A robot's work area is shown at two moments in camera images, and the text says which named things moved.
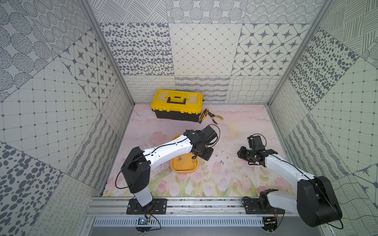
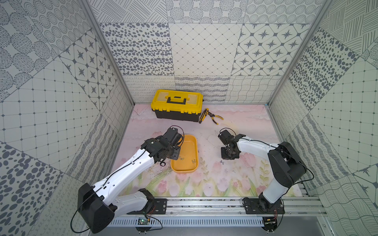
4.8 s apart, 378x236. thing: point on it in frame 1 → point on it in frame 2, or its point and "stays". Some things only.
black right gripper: x=241 y=154 → x=224 y=157
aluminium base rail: x=186 y=207 stays
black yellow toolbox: x=177 y=105 stays
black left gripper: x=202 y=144 → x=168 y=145
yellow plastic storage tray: x=185 y=163 stays
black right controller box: x=270 y=223 stays
